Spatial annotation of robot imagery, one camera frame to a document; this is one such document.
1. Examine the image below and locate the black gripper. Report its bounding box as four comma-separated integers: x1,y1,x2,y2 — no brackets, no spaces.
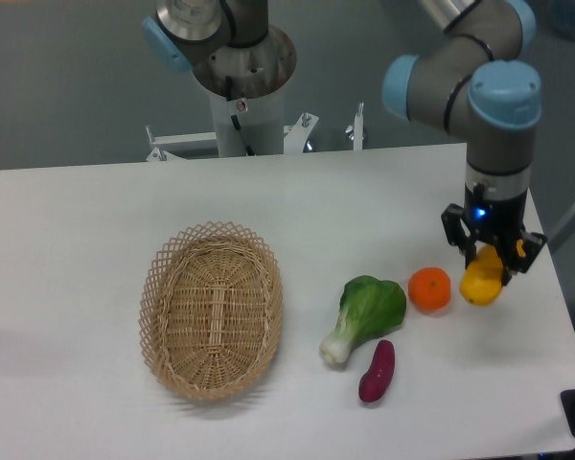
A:
441,187,547,287

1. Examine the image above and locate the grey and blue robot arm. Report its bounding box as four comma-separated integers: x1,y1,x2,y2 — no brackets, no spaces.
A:
142,1,546,284

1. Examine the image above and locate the orange tangerine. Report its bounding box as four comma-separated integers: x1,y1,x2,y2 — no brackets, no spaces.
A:
407,266,451,311

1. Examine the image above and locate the green bok choy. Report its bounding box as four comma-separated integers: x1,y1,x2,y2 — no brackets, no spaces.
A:
319,275,407,366

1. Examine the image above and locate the purple sweet potato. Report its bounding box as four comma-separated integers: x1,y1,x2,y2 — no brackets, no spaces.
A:
358,339,396,403

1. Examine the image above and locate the woven wicker basket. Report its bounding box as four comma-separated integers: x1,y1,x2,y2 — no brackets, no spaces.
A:
139,222,284,402

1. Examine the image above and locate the white metal base frame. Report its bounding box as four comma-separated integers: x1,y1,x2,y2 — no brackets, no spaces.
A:
144,102,366,163

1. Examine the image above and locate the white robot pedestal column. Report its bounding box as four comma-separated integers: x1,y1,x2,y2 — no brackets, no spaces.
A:
209,91,284,158

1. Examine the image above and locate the black cable on pedestal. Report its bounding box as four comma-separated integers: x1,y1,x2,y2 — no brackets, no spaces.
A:
224,76,256,157

